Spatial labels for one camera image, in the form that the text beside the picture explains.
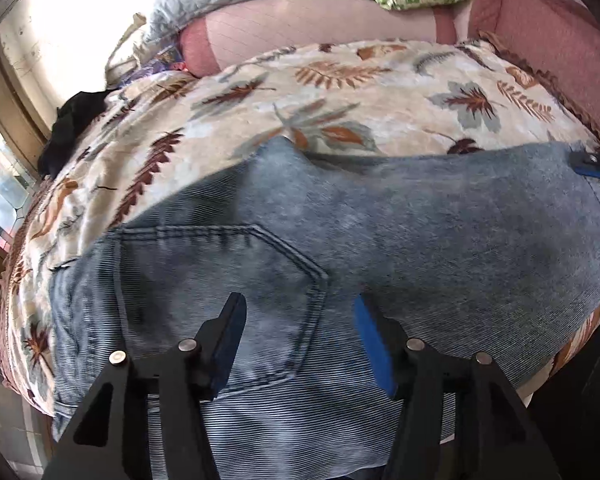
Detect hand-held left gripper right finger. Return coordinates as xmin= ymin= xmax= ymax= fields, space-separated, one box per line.
xmin=354 ymin=293 xmax=564 ymax=480

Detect cream cloth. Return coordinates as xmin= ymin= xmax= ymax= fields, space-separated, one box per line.
xmin=102 ymin=12 xmax=153 ymax=87

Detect blue denim pants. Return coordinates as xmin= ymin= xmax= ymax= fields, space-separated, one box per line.
xmin=47 ymin=136 xmax=600 ymax=480

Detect window with wooden frame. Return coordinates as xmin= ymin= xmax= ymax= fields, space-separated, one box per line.
xmin=0 ymin=25 xmax=51 ymax=246

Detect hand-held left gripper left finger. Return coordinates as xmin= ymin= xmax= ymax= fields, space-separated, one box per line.
xmin=42 ymin=292 xmax=247 ymax=480

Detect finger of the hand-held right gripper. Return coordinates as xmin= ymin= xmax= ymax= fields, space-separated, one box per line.
xmin=569 ymin=142 xmax=600 ymax=182

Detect black cloth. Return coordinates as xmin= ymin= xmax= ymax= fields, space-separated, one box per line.
xmin=37 ymin=90 xmax=118 ymax=179

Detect purple printed item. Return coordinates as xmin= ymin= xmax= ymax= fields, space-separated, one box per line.
xmin=125 ymin=45 xmax=191 ymax=82

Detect leaf print blanket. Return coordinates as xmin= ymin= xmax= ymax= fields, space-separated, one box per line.
xmin=0 ymin=40 xmax=600 ymax=417

